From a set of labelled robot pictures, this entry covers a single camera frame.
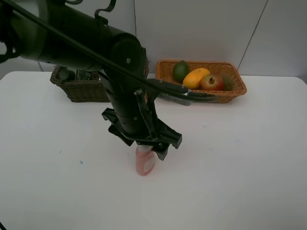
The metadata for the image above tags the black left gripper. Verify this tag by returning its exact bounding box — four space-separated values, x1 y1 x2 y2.
102 107 182 161

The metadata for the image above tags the pink bottle with white cap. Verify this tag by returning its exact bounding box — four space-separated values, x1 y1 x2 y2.
135 145 155 176

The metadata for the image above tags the yellow mango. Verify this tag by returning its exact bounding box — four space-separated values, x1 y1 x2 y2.
183 68 210 90

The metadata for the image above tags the green lime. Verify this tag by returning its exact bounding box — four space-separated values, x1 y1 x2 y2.
173 60 189 83

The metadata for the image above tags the red pomegranate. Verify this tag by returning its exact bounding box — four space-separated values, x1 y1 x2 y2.
201 73 224 91

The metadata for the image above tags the brown kiwi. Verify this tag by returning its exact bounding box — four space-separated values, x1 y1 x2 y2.
221 74 234 91

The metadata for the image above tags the dark green pump bottle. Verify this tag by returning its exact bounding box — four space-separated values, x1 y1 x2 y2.
58 69 99 83

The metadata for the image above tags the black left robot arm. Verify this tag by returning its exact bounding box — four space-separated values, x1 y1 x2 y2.
0 0 184 160

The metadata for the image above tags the orange wicker basket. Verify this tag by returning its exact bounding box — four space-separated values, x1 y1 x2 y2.
155 60 247 104

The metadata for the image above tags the dark brown wicker basket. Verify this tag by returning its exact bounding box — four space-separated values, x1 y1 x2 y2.
50 60 149 107

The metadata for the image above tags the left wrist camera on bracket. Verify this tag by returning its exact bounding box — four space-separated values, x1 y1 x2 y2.
146 79 192 106

